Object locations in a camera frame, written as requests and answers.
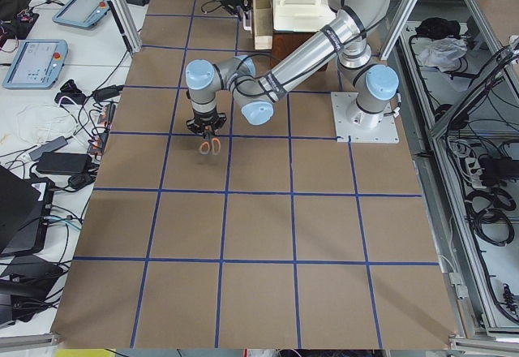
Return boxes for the grey orange scissors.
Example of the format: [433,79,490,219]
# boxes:
[199,133,221,155]

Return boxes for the wooden drawer with white handle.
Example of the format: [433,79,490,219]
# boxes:
[243,0,273,50]

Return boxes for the dark wooden cabinet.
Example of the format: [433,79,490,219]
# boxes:
[270,28,340,75]

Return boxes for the white plastic tray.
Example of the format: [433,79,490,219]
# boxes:
[272,0,336,32]

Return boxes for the black power adapter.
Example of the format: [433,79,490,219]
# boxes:
[126,0,150,6]

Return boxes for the far teach pendant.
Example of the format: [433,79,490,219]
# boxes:
[52,0,109,29]

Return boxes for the teach pendant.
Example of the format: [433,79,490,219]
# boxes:
[52,0,109,29]
[2,39,68,89]

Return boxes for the near teach pendant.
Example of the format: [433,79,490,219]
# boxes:
[2,39,68,89]

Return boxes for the aluminium frame post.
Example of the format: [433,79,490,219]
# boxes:
[106,0,142,56]

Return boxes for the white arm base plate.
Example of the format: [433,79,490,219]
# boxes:
[331,92,400,144]

